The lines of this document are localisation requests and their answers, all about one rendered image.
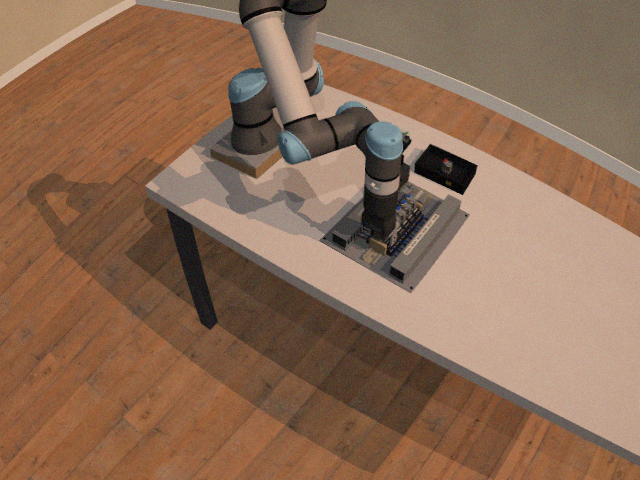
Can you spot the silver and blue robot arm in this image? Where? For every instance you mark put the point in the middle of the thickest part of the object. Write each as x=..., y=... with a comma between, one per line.
x=255, y=129

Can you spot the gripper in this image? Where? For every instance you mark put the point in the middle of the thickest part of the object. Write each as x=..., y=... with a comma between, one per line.
x=380, y=205

